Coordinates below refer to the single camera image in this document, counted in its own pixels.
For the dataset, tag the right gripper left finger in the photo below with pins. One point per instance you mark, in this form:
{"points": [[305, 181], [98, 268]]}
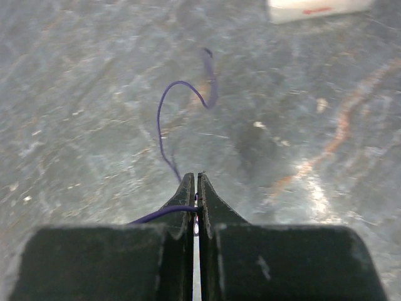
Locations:
{"points": [[136, 261]]}

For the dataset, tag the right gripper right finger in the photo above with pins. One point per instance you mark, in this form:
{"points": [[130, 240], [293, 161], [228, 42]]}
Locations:
{"points": [[244, 261]]}

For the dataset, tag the small white card box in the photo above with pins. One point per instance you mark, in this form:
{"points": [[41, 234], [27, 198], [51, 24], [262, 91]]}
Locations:
{"points": [[286, 11]]}

